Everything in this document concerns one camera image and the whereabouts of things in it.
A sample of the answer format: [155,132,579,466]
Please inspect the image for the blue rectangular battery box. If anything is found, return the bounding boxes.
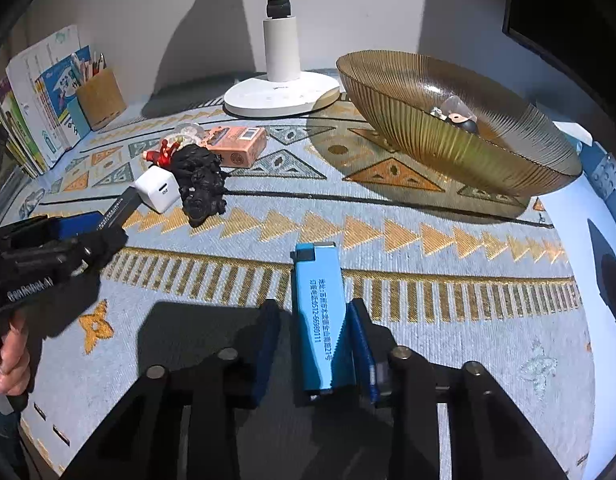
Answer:
[293,242,356,396]

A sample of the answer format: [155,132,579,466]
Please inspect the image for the pens in holder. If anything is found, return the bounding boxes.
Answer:
[70,52,106,84]

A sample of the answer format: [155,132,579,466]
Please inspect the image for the white desk lamp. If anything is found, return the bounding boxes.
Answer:
[223,0,340,118]

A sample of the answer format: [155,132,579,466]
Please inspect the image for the black card reader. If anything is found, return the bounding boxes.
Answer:
[96,186,141,230]

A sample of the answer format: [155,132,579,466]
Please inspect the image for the black monitor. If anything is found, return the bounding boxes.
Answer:
[502,0,616,124]

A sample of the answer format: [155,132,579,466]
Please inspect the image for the amber ribbed glass bowl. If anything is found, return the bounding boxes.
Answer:
[336,50,582,196]

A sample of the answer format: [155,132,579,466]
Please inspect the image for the pink capybara carton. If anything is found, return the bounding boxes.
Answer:
[206,126,267,169]

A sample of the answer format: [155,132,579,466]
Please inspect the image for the person's left hand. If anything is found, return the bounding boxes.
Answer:
[0,310,30,396]

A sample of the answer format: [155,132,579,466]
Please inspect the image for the clear correction tape dispenser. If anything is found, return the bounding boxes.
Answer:
[165,122,208,148]

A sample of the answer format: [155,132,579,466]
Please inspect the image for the tissue box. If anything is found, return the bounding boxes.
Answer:
[554,120,593,154]

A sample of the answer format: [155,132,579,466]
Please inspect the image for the row of upright books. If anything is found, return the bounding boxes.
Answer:
[0,24,91,176]

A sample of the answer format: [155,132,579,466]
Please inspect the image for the white charger cube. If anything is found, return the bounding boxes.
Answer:
[132,166,180,214]

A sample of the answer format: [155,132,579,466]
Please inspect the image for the penguin figurine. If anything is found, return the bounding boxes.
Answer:
[430,96,479,134]

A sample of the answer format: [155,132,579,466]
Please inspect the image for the cork pencil holder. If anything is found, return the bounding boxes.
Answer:
[77,68,127,131]

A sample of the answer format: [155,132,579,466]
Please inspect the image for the red iron man figurine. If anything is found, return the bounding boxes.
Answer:
[142,139,181,169]

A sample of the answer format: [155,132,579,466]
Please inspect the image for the patterned blue table mat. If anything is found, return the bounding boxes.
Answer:
[20,96,594,479]

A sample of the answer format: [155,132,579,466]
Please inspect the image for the black dragon figurine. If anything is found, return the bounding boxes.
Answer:
[170,144,228,228]

